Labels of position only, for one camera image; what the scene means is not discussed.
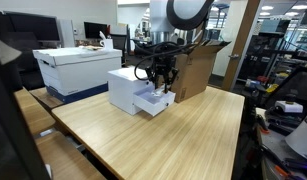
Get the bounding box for small white drawer cabinet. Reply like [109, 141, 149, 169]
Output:
[107, 67, 158, 116]

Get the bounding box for white storage box blue base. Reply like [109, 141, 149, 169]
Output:
[32, 46, 123, 105]

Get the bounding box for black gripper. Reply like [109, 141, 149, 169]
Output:
[145, 54, 180, 95]

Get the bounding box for low wooden desk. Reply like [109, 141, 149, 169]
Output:
[34, 130, 108, 180]

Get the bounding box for wooden side desk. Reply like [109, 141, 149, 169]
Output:
[14, 85, 66, 137]

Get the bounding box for white cone shaped object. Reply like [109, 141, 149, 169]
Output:
[285, 107, 307, 165]

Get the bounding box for white divider panel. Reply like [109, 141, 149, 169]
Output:
[57, 18, 77, 49]

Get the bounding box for large black computer monitor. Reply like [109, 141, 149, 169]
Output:
[4, 11, 61, 43]

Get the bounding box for white orange packet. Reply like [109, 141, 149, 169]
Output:
[149, 89, 168, 100]

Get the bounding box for orange handled tool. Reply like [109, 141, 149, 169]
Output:
[256, 115, 271, 136]

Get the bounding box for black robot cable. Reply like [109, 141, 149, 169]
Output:
[134, 39, 204, 82]

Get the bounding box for black metal shelf rack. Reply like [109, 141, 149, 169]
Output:
[236, 16, 307, 88]

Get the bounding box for white cup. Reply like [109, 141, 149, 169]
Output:
[98, 30, 115, 51]

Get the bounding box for white cabinet drawer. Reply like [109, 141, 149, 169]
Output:
[132, 86, 177, 118]

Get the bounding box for small white device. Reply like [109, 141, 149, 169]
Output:
[274, 100, 304, 115]

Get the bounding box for yellow item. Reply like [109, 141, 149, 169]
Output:
[265, 82, 280, 95]

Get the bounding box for black mesh office chair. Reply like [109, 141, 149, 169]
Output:
[6, 31, 46, 92]

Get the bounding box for brown cardboard shipping box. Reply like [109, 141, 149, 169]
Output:
[166, 39, 232, 104]

